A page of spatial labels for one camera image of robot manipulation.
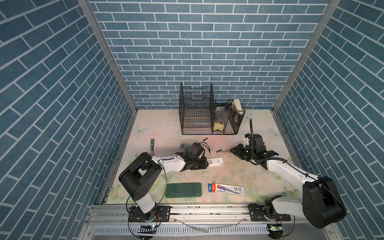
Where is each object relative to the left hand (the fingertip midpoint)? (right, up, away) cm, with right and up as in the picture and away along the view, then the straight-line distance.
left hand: (208, 165), depth 89 cm
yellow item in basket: (+8, +23, +10) cm, 27 cm away
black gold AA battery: (0, +14, +14) cm, 20 cm away
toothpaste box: (+10, -11, -8) cm, 17 cm away
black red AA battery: (+8, +7, +8) cm, 13 cm away
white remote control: (+5, +2, +2) cm, 6 cm away
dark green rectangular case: (-14, -12, -8) cm, 20 cm away
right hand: (+13, +10, -2) cm, 17 cm away
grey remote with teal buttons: (-15, +10, +8) cm, 20 cm away
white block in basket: (+20, +36, +6) cm, 42 cm away
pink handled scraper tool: (-35, +6, +4) cm, 36 cm away
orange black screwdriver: (+13, +9, -1) cm, 15 cm away
